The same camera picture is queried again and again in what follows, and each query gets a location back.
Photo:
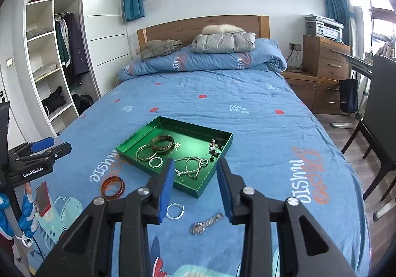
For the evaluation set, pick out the grey-brown folded garment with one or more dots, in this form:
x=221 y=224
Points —
x=158 y=48

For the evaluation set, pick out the large twisted silver bangle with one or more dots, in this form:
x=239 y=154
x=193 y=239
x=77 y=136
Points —
x=175 y=211

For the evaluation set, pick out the white printer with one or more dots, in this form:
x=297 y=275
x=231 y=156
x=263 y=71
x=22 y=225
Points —
x=321 y=26

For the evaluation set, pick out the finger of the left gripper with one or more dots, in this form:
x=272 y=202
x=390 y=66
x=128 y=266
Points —
x=40 y=145
x=53 y=153

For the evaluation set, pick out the silver wrist watch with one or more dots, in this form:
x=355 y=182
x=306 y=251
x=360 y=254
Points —
x=200 y=227

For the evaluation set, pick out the green jewelry tray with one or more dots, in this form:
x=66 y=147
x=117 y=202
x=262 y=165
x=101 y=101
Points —
x=195 y=153

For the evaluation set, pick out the amber resin bangle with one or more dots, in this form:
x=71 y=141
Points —
x=112 y=188

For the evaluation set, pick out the blue patterned bed cover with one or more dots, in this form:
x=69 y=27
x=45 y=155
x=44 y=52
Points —
x=278 y=146

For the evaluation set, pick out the dark chair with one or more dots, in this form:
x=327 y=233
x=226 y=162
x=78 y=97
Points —
x=378 y=122

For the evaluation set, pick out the red-cased smartphone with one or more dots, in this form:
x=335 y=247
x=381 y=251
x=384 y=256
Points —
x=43 y=202

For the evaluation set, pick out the wooden drawer chest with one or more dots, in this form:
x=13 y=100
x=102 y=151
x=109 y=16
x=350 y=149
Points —
x=316 y=84

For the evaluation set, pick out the wooden headboard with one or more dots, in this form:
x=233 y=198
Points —
x=186 y=30

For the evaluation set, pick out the grey puffer jacket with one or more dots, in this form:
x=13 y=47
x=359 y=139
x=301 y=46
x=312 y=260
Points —
x=236 y=42

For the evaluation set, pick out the white fluffy pillow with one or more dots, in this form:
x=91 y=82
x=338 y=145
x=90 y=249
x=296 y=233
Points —
x=221 y=28

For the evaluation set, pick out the thin silver bangle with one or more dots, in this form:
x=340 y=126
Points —
x=145 y=153

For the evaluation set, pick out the small twisted silver bangle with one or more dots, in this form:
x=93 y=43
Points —
x=155 y=162

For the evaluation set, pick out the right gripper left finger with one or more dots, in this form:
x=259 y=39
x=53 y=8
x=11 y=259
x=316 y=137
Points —
x=145 y=206

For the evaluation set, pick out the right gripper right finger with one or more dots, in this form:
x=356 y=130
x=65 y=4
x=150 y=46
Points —
x=246 y=206

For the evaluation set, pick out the brown translucent bangle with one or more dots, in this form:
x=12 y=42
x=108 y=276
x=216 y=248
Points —
x=162 y=143

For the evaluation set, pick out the white open wardrobe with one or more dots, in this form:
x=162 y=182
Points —
x=44 y=82

